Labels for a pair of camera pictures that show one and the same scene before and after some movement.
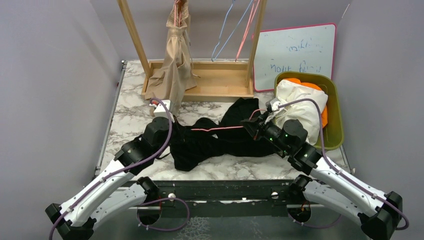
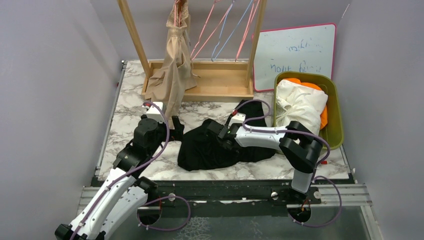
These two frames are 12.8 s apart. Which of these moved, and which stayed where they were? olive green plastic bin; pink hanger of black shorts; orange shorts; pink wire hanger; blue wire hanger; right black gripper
Moved: pink hanger of black shorts; right black gripper
Stayed: blue wire hanger; orange shorts; pink wire hanger; olive green plastic bin
